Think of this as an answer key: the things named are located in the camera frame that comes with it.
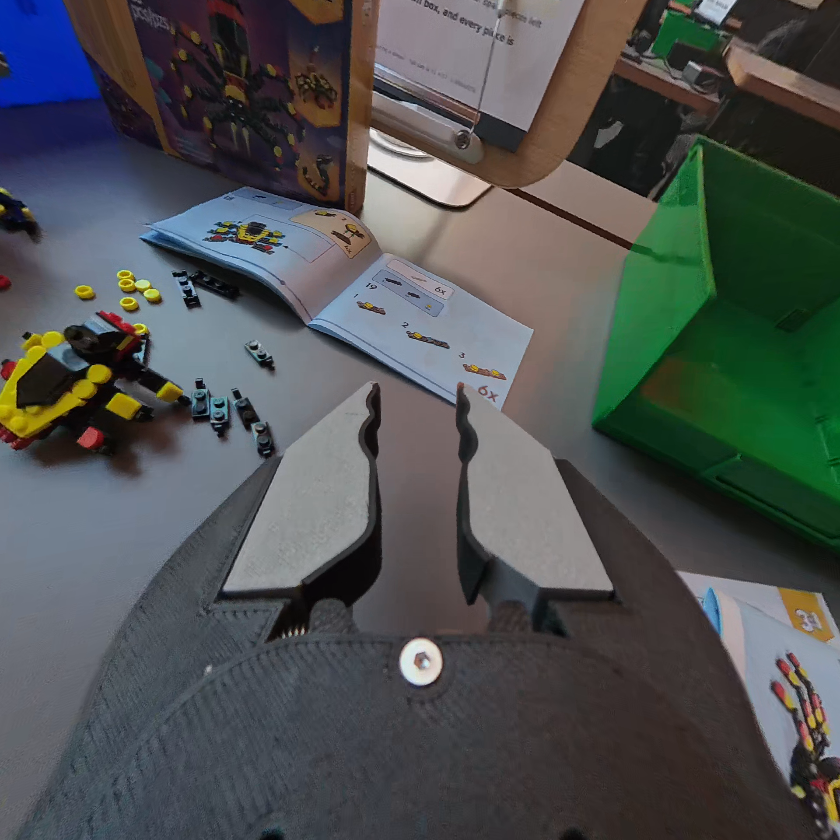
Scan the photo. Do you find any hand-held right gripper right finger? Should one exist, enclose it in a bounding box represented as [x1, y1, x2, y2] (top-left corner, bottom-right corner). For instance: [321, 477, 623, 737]
[455, 384, 618, 632]

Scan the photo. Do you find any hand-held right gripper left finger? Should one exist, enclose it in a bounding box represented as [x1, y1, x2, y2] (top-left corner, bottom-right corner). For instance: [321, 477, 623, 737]
[220, 381, 384, 611]

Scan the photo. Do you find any group of black lego plates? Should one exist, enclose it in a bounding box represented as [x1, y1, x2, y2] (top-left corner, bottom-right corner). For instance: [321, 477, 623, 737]
[172, 268, 278, 458]

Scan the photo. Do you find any open lego instruction booklet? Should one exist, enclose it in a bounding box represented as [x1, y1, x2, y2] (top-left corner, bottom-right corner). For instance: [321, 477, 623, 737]
[139, 186, 534, 412]

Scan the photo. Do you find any black yellow lego spider model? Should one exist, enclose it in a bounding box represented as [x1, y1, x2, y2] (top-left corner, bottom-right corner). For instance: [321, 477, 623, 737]
[0, 310, 193, 457]

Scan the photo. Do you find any closed lego instruction booklet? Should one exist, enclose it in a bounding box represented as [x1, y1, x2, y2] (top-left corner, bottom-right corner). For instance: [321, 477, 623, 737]
[676, 570, 840, 840]

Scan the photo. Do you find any small dark lego build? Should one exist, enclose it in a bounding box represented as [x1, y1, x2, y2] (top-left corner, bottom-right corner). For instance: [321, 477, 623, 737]
[0, 186, 42, 242]

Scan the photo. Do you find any purple lego set box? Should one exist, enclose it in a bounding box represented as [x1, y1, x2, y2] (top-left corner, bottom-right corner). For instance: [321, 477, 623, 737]
[62, 0, 379, 212]

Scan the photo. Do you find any green plastic bin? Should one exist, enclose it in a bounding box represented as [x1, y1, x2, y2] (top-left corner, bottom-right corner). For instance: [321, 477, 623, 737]
[591, 134, 840, 551]

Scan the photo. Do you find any group of yellow round tiles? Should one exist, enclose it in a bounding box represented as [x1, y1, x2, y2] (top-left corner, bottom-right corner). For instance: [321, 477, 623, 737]
[74, 268, 164, 312]

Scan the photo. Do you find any silver metal stand base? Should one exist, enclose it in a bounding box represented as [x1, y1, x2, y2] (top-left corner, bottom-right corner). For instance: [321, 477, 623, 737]
[366, 126, 494, 211]

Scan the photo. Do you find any wooden-framed document stand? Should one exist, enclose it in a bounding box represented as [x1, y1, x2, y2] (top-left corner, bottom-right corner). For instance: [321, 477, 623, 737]
[366, 0, 652, 193]

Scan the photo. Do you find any printed paper sheet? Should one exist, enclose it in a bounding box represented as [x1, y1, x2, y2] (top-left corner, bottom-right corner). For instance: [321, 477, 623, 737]
[377, 0, 586, 133]

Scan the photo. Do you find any wooden background desk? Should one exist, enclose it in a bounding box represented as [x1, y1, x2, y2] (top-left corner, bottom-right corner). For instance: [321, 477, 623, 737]
[724, 38, 840, 133]

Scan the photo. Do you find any green background box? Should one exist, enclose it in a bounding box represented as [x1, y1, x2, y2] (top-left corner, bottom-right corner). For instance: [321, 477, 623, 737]
[652, 9, 731, 61]

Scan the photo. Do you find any blue panel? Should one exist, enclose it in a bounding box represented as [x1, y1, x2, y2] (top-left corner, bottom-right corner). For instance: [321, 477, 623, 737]
[0, 0, 104, 110]

